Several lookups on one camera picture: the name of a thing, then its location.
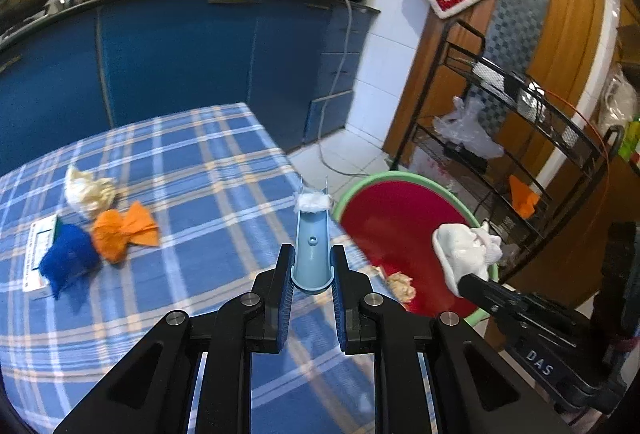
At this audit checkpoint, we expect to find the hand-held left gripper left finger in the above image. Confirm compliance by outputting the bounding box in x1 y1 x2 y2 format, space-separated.
52 243 297 434

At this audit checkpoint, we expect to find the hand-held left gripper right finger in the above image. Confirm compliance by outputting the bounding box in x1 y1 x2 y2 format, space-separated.
330 244 572 434

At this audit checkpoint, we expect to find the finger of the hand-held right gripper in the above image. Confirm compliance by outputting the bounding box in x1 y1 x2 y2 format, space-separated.
457 274 522 316

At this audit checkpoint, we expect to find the white cloth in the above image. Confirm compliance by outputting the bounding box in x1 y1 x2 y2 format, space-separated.
432 221 503 298

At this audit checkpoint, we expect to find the light blue plastic channel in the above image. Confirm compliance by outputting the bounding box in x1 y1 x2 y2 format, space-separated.
291 177 334 295

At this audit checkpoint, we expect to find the red basin with green rim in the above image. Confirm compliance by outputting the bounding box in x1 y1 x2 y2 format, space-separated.
332 171 499 326

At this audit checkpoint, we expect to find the white cotton wad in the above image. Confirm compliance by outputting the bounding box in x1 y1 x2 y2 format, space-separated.
295 190 335 214

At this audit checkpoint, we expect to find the orange item on rack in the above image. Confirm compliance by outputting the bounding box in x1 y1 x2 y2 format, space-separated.
508 175 541 219

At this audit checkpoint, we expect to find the white plastic bag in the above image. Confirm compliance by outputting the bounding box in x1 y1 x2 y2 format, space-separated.
432 96 506 160

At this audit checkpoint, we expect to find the blue plaid tablecloth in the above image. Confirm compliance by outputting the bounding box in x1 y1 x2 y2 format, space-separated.
0 102 401 434

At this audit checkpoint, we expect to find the orange cloth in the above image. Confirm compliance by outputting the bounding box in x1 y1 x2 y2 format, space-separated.
92 200 160 265

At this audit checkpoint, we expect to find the blue cloth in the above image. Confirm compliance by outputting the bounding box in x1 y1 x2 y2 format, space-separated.
38 223 101 300

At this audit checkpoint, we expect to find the cream crumpled cloth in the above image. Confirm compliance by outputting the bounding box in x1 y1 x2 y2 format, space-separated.
64 163 117 220

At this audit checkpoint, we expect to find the white cardboard box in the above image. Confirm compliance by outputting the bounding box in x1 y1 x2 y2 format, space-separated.
22 215 62 301

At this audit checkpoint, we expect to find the blue kitchen cabinet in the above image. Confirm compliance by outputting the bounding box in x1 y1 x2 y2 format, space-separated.
0 0 382 176

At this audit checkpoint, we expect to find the wooden door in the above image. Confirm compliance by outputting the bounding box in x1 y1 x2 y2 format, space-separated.
382 0 623 310

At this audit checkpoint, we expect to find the black wok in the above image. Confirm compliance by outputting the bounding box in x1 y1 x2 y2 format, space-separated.
0 0 62 36

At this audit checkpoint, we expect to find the black wire rack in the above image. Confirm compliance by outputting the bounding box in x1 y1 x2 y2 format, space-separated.
391 18 627 277

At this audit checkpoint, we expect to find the white power cable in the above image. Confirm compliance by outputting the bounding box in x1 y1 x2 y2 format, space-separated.
302 0 382 181

